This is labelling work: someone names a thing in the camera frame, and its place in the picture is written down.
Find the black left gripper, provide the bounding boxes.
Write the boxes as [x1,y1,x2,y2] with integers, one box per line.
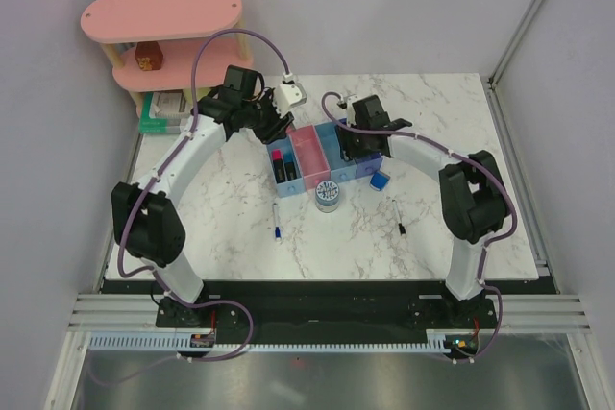
[242,89,295,146]

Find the pink cap black highlighter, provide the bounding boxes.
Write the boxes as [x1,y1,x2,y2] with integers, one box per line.
[271,149,286,183]

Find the blue cap black highlighter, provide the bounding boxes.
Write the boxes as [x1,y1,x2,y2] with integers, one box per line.
[283,153,300,181]

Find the purple plastic drawer box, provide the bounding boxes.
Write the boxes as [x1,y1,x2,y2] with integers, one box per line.
[336,127,382,181]

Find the pink plastic drawer box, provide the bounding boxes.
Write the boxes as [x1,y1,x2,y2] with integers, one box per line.
[289,125,331,190]

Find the blue and grey eraser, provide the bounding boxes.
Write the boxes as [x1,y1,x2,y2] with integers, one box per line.
[369,171,390,191]

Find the light blue end drawer box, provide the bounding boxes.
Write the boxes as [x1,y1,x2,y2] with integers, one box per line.
[266,137,307,198]

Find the blue round cleaning gel jar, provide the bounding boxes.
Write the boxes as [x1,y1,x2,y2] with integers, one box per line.
[314,180,340,213]

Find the white pen black cap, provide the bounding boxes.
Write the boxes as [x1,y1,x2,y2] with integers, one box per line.
[391,199,406,237]

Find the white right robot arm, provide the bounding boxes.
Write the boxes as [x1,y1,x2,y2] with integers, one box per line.
[336,95,517,327]

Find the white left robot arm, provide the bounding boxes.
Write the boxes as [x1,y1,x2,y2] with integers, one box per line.
[111,66,306,326]

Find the pale yellow cup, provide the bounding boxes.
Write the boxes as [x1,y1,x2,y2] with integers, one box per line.
[196,87,210,101]

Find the white pen blue cap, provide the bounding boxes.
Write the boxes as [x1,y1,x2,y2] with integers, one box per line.
[272,203,282,242]

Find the spiral notebook with papers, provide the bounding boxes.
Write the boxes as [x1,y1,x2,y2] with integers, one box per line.
[148,90,191,120]

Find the green and white book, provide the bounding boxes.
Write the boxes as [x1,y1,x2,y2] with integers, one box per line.
[139,92,192,134]

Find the pink three-tier wooden shelf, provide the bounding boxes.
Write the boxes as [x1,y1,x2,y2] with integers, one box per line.
[81,0,243,112]

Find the brown printed box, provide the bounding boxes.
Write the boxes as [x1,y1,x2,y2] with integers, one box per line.
[135,41,163,72]

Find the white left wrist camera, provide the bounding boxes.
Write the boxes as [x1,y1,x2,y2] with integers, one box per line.
[274,73,308,115]

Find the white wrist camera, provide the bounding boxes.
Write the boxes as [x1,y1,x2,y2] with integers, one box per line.
[274,73,308,115]
[338,95,368,130]

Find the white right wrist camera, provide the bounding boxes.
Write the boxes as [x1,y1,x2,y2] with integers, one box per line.
[338,95,368,130]

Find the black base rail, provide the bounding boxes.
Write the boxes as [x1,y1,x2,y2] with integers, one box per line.
[98,277,561,349]

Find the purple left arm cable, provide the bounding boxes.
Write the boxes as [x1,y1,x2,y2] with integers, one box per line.
[88,28,297,387]

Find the aluminium frame profile rails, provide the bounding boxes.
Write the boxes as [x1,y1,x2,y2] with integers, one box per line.
[68,294,590,334]

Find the white cable comb strip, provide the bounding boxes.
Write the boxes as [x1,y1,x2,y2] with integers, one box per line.
[87,330,459,353]

